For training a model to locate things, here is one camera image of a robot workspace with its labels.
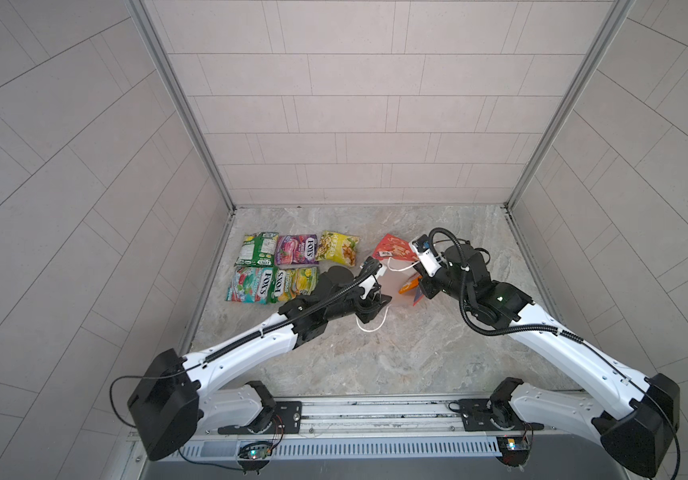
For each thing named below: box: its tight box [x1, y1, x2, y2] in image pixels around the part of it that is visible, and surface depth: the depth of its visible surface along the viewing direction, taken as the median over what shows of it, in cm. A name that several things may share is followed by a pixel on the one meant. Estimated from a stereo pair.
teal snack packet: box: [226, 266, 274, 304], surface depth 93 cm
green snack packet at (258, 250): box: [234, 232, 279, 267], surface depth 101 cm
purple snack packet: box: [275, 234, 319, 266], surface depth 101 cm
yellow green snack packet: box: [315, 230, 360, 267], surface depth 101 cm
